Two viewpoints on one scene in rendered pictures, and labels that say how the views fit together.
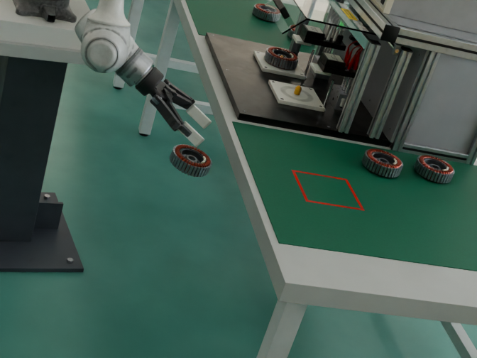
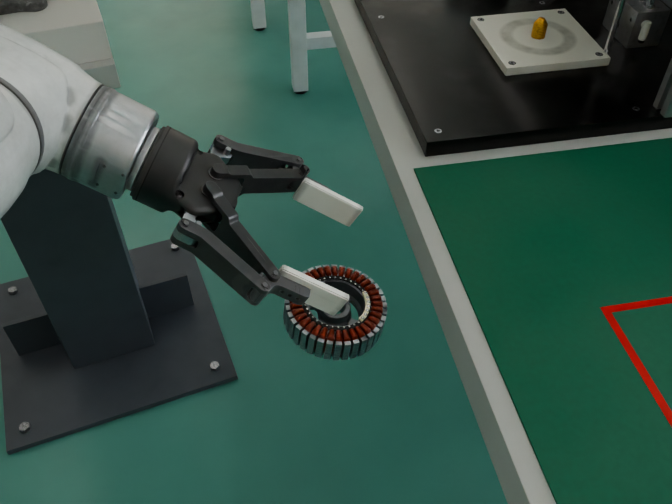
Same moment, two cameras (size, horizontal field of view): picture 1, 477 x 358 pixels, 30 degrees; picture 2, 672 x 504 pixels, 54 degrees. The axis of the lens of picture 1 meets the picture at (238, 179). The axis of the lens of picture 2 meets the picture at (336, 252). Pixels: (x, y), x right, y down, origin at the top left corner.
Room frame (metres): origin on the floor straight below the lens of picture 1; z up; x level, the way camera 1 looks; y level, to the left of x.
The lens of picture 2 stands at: (1.68, 0.07, 1.25)
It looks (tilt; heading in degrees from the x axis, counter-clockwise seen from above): 46 degrees down; 8
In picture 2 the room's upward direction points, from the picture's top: straight up
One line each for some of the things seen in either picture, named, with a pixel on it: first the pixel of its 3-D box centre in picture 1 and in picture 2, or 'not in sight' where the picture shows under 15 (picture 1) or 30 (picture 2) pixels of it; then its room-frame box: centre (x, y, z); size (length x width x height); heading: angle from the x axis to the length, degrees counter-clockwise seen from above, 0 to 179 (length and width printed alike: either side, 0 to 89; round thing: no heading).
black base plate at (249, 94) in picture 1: (289, 85); (513, 11); (2.71, -0.07, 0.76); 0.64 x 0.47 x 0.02; 19
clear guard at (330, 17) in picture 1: (327, 20); not in sight; (2.56, -0.11, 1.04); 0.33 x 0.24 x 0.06; 109
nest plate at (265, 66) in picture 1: (279, 64); not in sight; (2.82, -0.01, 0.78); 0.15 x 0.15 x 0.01; 19
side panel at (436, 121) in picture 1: (451, 108); not in sight; (2.52, -0.54, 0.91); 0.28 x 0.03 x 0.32; 109
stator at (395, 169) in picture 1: (382, 163); not in sight; (2.30, -0.37, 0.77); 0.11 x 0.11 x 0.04
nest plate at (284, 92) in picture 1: (296, 95); (536, 39); (2.59, -0.09, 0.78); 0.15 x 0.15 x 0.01; 19
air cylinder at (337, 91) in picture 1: (341, 97); (635, 17); (2.64, -0.23, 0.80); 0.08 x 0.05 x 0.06; 19
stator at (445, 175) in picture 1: (434, 169); not in sight; (2.38, -0.53, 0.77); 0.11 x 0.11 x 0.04
